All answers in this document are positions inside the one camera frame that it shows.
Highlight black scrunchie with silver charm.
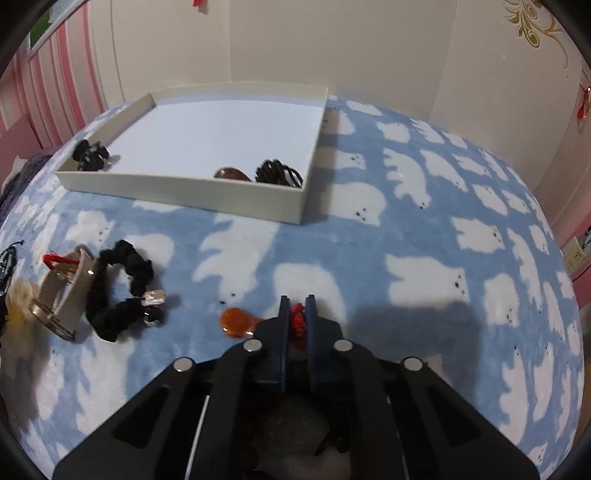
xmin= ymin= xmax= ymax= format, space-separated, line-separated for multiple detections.
xmin=85 ymin=239 xmax=167 ymax=343

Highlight wall socket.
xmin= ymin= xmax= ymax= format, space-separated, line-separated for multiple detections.
xmin=566 ymin=242 xmax=585 ymax=273

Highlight white shallow tray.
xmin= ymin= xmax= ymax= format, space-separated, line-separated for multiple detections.
xmin=54 ymin=82 xmax=329 ymax=226

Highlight black cord necklace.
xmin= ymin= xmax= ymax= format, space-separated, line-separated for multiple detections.
xmin=0 ymin=240 xmax=35 ymax=333

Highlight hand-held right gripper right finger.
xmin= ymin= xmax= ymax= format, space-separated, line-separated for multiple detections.
xmin=305 ymin=294 xmax=541 ymax=480

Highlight pink headboard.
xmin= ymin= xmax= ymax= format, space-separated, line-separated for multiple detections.
xmin=0 ymin=113 xmax=47 ymax=185

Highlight white wardrobe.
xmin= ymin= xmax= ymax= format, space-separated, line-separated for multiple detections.
xmin=85 ymin=0 xmax=591 ymax=222

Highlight brown wooden bead bracelet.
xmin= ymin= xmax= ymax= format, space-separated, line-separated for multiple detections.
xmin=213 ymin=166 xmax=252 ymax=182

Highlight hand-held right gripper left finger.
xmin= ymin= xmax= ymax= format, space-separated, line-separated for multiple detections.
xmin=52 ymin=295 xmax=291 ymax=480

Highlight amber pendant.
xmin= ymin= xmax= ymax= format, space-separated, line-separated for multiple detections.
xmin=219 ymin=302 xmax=309 ymax=352

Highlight black hair tie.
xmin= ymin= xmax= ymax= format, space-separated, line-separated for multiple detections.
xmin=71 ymin=140 xmax=122 ymax=172

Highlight black coiled hair ties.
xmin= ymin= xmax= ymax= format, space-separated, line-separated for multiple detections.
xmin=255 ymin=159 xmax=304 ymax=188

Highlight framed landscape picture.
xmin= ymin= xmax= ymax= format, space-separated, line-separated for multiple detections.
xmin=28 ymin=0 xmax=75 ymax=58

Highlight purple patterned bedding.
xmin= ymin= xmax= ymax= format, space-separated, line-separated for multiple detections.
xmin=0 ymin=148 xmax=52 ymax=210

